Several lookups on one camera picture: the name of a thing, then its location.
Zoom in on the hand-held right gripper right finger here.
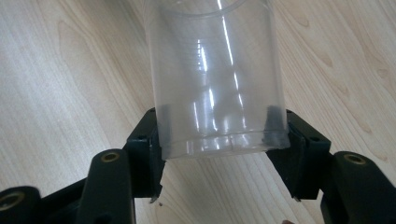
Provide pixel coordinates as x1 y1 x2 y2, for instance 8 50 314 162
265 108 332 202

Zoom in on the single clear plastic cup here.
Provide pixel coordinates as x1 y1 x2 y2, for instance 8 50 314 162
142 0 291 161

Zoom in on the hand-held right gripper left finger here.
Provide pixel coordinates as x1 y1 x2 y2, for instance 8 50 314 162
123 107 166 203

